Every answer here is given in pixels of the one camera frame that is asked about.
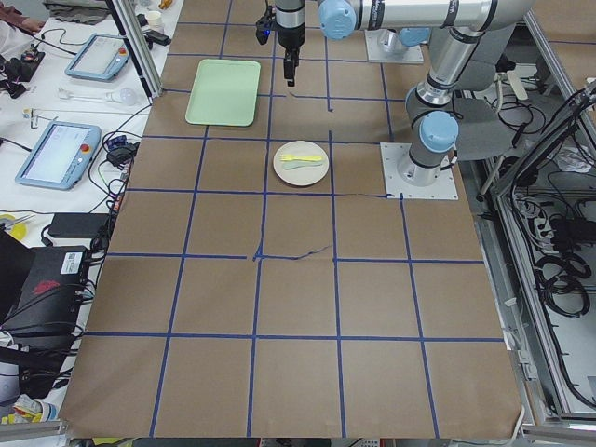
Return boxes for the light green tray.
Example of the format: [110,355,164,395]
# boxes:
[185,59,261,127]

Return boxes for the aluminium frame post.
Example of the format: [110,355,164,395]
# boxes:
[105,0,162,99]

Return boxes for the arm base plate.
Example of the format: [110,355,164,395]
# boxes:
[380,142,458,200]
[365,27,430,64]

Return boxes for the lower blue teach pendant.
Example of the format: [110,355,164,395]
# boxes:
[15,120,102,191]

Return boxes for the black laptop computer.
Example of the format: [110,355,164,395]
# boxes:
[1,232,90,350]

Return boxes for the grey office chair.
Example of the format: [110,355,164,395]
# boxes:
[454,55,502,161]

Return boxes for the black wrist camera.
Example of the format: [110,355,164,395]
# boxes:
[255,5,276,46]

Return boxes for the white paper cup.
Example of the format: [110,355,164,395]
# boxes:
[144,10,164,33]

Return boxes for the white light bulb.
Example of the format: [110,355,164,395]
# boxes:
[104,88,138,106]

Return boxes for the cream round plate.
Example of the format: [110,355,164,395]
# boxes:
[273,141,330,186]

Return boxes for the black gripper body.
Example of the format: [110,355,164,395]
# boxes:
[274,0,305,61]

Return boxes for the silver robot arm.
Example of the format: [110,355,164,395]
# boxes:
[318,1,533,187]

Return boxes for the pale green plastic spoon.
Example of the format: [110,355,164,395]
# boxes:
[281,160,324,170]

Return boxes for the black power adapter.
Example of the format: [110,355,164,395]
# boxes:
[47,212,108,238]

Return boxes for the blue teach pendant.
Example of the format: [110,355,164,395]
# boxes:
[64,34,129,82]
[15,120,102,191]

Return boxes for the yellow plastic fork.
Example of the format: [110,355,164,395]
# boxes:
[279,154,323,163]

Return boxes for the upper blue teach pendant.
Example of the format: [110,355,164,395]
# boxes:
[64,34,129,82]

